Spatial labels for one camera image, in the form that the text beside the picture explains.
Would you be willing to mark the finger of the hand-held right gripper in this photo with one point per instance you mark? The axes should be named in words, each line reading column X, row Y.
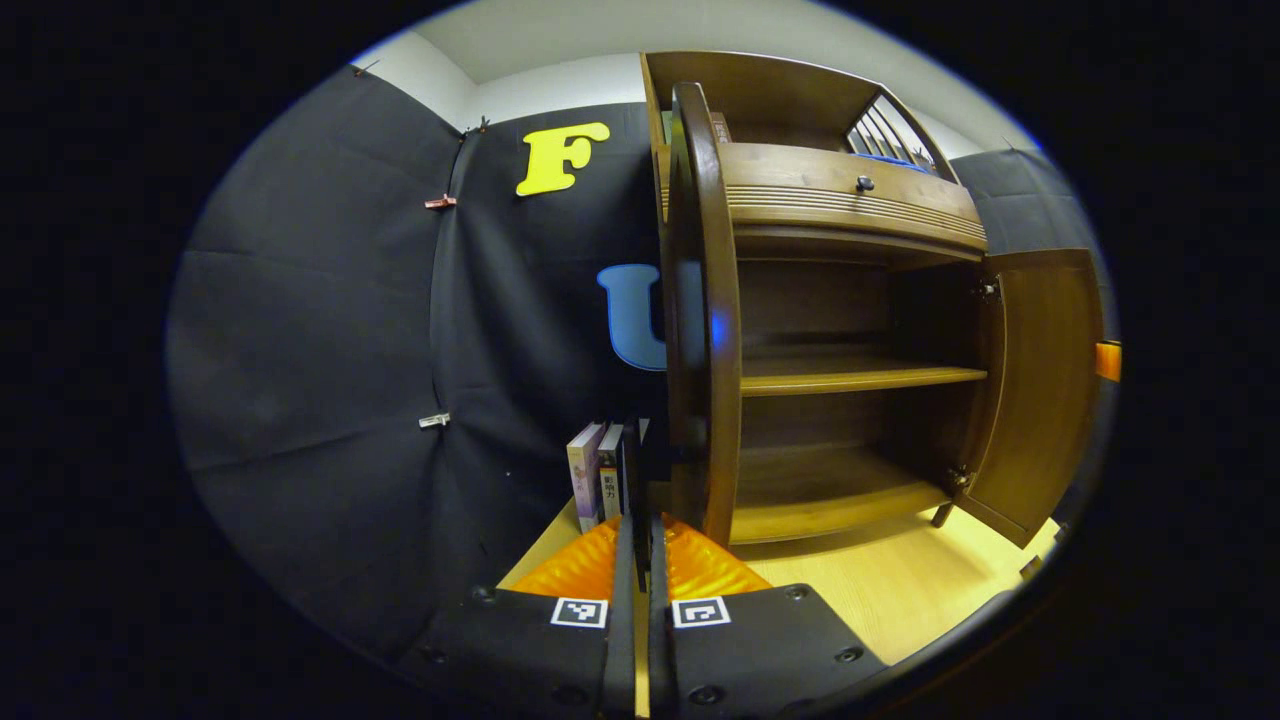
column 1108, row 361

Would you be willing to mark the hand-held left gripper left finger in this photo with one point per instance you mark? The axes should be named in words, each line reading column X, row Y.
column 620, row 660

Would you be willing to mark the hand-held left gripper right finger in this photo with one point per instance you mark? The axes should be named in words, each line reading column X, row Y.
column 660, row 660

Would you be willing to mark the wooden cabinet door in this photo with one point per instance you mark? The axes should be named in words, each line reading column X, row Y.
column 1040, row 400
column 705, row 300

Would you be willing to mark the wooden double-door shoe cabinet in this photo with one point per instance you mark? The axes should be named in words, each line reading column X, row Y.
column 780, row 85

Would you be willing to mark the wooden cabinet drawer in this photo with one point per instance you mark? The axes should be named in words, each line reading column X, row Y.
column 800, row 185

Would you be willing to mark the grey spine book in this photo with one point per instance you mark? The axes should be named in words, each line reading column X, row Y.
column 610, row 480

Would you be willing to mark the pale pink book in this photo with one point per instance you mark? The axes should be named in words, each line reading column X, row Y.
column 585, row 475

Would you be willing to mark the dark book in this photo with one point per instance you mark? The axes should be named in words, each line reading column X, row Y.
column 630, row 470

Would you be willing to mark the wooden inner shelf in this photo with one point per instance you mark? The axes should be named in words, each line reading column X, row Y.
column 840, row 378

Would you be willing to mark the blue cloth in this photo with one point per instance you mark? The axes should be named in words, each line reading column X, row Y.
column 890, row 160

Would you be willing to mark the silver clip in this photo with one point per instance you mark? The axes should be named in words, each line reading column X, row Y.
column 434, row 420

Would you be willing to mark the black backdrop cloth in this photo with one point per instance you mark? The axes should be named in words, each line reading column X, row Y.
column 320, row 350

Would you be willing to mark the brown book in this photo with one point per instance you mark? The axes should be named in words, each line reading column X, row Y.
column 720, row 128

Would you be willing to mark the red clip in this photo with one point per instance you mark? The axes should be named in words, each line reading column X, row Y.
column 440, row 202

